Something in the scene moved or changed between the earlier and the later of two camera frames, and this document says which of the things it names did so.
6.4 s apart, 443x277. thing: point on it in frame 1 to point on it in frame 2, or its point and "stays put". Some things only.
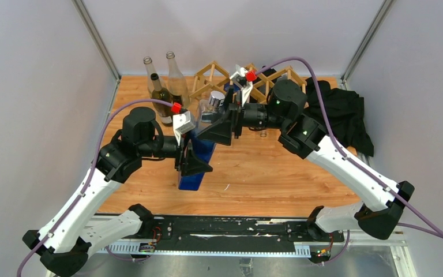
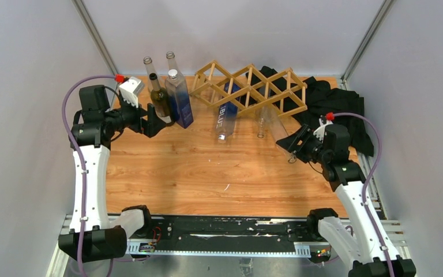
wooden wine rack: x=259 y=84 stays put
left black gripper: x=192 y=163 to x=149 y=126
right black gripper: x=220 y=131 to x=291 y=142
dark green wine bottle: x=163 y=111 stays put
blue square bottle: x=208 y=109 to x=179 y=98
